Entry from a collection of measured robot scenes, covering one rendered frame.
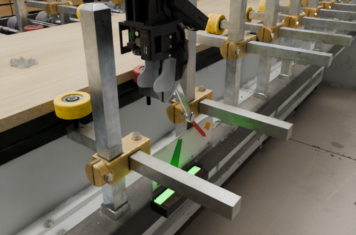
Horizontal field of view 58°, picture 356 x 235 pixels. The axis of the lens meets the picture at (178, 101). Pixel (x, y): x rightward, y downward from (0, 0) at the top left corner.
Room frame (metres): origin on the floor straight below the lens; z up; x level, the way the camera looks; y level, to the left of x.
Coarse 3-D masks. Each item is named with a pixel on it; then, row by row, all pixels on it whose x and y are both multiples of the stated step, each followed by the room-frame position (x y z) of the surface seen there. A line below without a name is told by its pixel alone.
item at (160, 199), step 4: (192, 168) 0.67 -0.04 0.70; (196, 168) 0.67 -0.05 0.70; (188, 172) 0.66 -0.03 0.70; (192, 172) 0.66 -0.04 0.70; (196, 172) 0.66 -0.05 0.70; (164, 192) 0.58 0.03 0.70; (168, 192) 0.58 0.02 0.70; (172, 192) 0.58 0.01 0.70; (160, 196) 0.57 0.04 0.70; (164, 196) 0.57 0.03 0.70; (168, 196) 0.57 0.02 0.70; (156, 200) 0.56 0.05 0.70; (160, 200) 0.56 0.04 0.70; (164, 200) 0.56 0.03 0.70
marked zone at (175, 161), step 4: (180, 140) 0.67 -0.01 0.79; (176, 144) 0.66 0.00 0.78; (180, 144) 0.67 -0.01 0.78; (176, 148) 0.66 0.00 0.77; (180, 148) 0.67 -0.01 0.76; (176, 152) 0.66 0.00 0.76; (176, 156) 0.66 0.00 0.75; (172, 160) 0.64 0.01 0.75; (176, 160) 0.66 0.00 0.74; (172, 164) 0.64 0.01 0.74; (176, 164) 0.66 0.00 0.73
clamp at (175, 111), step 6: (210, 90) 0.79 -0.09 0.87; (198, 96) 0.75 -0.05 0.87; (204, 96) 0.75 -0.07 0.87; (210, 96) 0.78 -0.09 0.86; (174, 102) 0.72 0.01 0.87; (180, 102) 0.71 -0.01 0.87; (192, 102) 0.71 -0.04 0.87; (198, 102) 0.73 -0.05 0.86; (168, 108) 0.70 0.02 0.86; (174, 108) 0.70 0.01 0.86; (180, 108) 0.69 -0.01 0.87; (192, 108) 0.71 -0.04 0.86; (198, 108) 0.73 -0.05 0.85; (168, 114) 0.70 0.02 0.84; (174, 114) 0.70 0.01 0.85; (180, 114) 0.68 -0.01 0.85; (198, 114) 0.73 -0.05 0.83; (174, 120) 0.70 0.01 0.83; (180, 120) 0.68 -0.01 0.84
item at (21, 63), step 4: (12, 60) 0.92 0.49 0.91; (16, 60) 0.92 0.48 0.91; (20, 60) 0.92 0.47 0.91; (24, 60) 0.89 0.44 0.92; (28, 60) 0.92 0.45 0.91; (32, 60) 0.92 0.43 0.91; (36, 60) 0.92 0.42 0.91; (12, 64) 0.89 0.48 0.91; (16, 64) 0.90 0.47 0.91; (20, 64) 0.89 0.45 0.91; (24, 64) 0.89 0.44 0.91; (28, 64) 0.89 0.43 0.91; (32, 64) 0.91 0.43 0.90
